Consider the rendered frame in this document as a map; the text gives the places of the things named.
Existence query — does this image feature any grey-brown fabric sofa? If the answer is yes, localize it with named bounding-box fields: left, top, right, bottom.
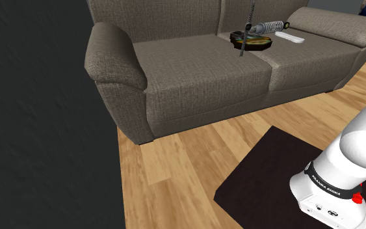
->
left=84, top=0, right=366, bottom=146

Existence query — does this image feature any black bowl with colourful inside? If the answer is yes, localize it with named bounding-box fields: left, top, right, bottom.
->
left=229, top=31, right=273, bottom=52

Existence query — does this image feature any dark robot stand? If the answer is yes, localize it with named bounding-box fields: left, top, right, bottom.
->
left=213, top=126, right=366, bottom=229

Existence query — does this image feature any grey ribbed cylinder tool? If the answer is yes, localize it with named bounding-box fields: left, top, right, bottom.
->
left=249, top=20, right=291, bottom=35

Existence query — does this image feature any white remote control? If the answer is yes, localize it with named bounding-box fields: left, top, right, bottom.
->
left=274, top=31, right=306, bottom=44

